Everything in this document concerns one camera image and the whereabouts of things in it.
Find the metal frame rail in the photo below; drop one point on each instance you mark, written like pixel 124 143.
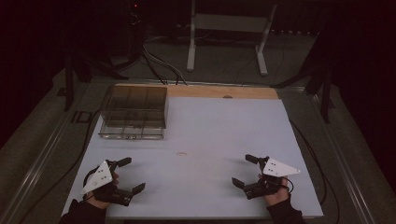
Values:
pixel 342 161
pixel 40 161

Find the clear acrylic compartment box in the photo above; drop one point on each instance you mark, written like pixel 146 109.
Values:
pixel 134 112

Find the white metal stand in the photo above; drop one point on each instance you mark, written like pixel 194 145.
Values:
pixel 229 23

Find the dark device with red light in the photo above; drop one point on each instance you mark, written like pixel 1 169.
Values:
pixel 135 28

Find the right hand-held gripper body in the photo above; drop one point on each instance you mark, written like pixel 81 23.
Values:
pixel 278 169

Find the black tripod stand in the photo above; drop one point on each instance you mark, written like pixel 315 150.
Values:
pixel 326 99
pixel 69 87

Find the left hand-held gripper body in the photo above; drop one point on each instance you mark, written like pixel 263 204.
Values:
pixel 99 178

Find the white table mat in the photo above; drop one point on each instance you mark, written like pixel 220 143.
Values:
pixel 202 130

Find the person's right hand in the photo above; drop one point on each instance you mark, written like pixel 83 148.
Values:
pixel 278 196

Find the person's left hand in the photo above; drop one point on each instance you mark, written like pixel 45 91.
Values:
pixel 99 204

